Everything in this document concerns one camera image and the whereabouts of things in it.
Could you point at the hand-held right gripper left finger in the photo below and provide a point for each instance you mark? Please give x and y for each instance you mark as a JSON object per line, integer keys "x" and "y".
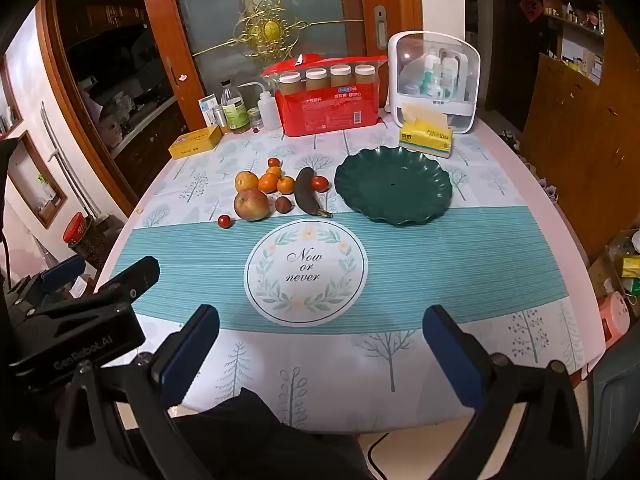
{"x": 192, "y": 355}

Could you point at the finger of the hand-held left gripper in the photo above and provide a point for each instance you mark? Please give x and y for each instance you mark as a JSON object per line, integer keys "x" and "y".
{"x": 135, "y": 275}
{"x": 62, "y": 271}

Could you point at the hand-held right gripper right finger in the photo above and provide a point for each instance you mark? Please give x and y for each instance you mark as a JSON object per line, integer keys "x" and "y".
{"x": 457, "y": 360}

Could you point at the red cherry tomato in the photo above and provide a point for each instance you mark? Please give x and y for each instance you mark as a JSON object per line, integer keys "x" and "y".
{"x": 225, "y": 221}

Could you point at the red apple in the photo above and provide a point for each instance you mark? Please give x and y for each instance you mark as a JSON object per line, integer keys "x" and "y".
{"x": 251, "y": 205}

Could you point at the yellow pear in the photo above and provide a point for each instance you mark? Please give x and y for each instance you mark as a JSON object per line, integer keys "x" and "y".
{"x": 245, "y": 181}

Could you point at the large orange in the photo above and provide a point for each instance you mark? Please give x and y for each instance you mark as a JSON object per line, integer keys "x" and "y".
{"x": 268, "y": 184}

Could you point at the red jujube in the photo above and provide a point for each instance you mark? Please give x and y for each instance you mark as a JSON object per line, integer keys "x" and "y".
{"x": 282, "y": 204}

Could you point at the small orange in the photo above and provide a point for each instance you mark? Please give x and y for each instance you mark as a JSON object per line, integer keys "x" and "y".
{"x": 274, "y": 170}

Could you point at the medium orange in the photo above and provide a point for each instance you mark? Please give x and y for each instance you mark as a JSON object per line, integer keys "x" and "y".
{"x": 286, "y": 185}

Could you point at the small red tomato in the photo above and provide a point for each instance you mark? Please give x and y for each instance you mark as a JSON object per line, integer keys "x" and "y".
{"x": 273, "y": 162}

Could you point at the dark green scalloped plate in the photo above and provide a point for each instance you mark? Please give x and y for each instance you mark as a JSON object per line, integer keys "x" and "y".
{"x": 395, "y": 185}

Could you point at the dark overripe banana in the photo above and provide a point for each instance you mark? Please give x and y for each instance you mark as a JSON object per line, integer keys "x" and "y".
{"x": 303, "y": 192}

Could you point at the round floral placemat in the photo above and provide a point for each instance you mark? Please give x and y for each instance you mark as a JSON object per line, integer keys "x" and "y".
{"x": 280, "y": 285}

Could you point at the tree print tablecloth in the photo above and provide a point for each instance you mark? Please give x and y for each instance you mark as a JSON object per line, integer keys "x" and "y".
{"x": 400, "y": 260}

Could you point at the wooden cabinet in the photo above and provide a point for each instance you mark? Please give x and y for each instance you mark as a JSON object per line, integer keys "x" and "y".
{"x": 145, "y": 152}

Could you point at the yellow tin box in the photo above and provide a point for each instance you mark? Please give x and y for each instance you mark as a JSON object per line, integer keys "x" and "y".
{"x": 195, "y": 142}

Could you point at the pink stool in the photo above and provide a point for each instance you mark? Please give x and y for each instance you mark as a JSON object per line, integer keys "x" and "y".
{"x": 615, "y": 320}

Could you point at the grey chair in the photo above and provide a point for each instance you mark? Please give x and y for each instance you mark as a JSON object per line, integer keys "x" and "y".
{"x": 615, "y": 410}

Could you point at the small metal can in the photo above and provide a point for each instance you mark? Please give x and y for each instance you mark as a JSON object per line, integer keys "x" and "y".
{"x": 220, "y": 121}

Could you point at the white and blue carton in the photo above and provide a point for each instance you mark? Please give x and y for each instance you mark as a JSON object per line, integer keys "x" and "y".
{"x": 206, "y": 109}

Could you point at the green label glass bottle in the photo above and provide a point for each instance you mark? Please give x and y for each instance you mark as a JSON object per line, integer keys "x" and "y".
{"x": 235, "y": 112}

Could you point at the yellow green bag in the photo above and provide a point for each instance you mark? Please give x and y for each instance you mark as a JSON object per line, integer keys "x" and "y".
{"x": 627, "y": 265}

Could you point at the small glass jar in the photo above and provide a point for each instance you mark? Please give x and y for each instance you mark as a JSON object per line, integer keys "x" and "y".
{"x": 255, "y": 120}

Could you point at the white squeeze bottle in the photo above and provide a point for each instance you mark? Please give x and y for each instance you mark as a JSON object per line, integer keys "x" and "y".
{"x": 270, "y": 115}

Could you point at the yellow tissue pack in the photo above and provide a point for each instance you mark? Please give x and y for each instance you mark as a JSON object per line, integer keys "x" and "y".
{"x": 425, "y": 141}

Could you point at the red plastic package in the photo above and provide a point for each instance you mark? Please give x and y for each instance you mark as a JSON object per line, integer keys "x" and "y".
{"x": 325, "y": 115}

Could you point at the brown wooden board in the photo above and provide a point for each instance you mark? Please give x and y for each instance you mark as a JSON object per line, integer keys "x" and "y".
{"x": 575, "y": 135}

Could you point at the white cosmetics storage box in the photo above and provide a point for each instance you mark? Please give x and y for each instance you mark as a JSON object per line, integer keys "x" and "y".
{"x": 400, "y": 110}

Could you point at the golden door ornament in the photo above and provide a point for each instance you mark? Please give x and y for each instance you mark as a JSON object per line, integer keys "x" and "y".
{"x": 265, "y": 27}

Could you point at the teal label bottle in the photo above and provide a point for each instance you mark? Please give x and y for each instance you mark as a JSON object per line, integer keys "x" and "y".
{"x": 428, "y": 80}

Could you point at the red paper decoration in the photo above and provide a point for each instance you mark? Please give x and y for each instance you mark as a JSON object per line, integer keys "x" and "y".
{"x": 530, "y": 7}

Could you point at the wooden wall shelf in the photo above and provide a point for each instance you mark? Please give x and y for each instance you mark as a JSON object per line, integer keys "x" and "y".
{"x": 570, "y": 15}

